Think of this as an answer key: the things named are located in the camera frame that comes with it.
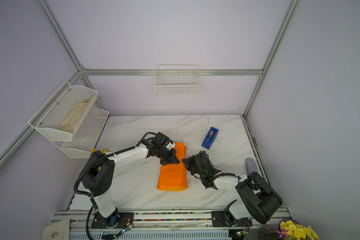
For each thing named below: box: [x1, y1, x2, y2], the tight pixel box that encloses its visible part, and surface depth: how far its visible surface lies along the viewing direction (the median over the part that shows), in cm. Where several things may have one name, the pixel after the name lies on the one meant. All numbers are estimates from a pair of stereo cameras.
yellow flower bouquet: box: [277, 220, 320, 240], surface depth 52 cm
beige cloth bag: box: [41, 218, 70, 240], surface depth 72 cm
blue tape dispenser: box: [201, 126, 219, 150], surface depth 103 cm
